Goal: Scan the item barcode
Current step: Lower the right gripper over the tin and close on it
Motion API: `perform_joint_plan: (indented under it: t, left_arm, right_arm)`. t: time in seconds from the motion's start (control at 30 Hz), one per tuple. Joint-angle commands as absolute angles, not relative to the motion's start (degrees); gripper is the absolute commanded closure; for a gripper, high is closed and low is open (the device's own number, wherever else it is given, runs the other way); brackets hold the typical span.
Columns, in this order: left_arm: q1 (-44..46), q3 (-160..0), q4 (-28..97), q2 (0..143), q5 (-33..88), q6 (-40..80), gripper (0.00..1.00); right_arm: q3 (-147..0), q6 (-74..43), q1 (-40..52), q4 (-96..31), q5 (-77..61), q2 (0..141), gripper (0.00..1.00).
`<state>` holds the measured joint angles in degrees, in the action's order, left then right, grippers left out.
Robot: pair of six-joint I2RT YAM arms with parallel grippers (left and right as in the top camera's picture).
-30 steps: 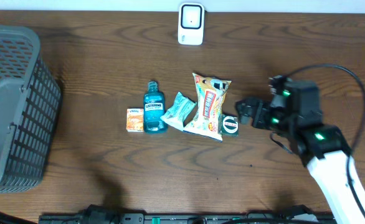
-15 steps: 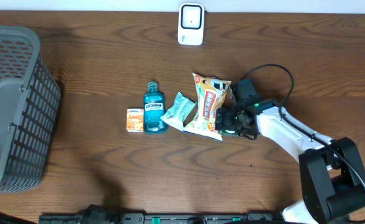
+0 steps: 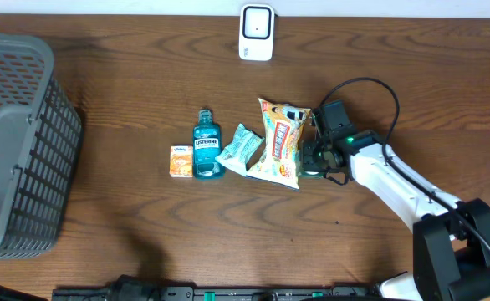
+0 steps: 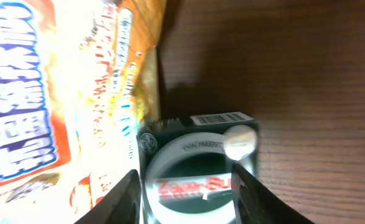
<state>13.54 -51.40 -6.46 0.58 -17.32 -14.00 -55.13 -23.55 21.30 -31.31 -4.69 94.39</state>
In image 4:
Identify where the green ointment box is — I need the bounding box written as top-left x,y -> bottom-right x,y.
137,112 -> 260,224

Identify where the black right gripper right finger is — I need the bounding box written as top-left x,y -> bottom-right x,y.
231,163 -> 314,224

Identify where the yellow snack bag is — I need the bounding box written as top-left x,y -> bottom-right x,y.
0,0 -> 166,223

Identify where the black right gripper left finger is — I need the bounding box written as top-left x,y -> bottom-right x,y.
75,169 -> 141,224

